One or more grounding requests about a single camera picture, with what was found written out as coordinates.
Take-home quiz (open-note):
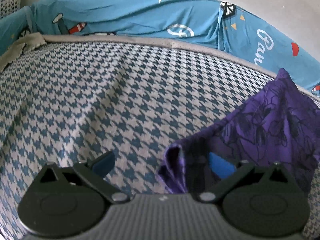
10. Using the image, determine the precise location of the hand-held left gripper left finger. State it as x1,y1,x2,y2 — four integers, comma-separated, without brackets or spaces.
35,151,130,204

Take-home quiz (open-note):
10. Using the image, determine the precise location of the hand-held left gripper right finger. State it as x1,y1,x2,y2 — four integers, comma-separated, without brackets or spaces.
199,152,292,204

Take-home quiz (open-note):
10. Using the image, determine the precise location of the purple floral garment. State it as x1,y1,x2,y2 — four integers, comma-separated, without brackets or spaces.
157,67,320,195

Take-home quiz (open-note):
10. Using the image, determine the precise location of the houndstooth bed mat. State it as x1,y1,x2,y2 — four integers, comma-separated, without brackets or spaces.
0,34,320,240

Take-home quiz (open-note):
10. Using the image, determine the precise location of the blue printed bed sheet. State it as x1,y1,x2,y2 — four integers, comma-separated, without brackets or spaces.
0,0,320,93

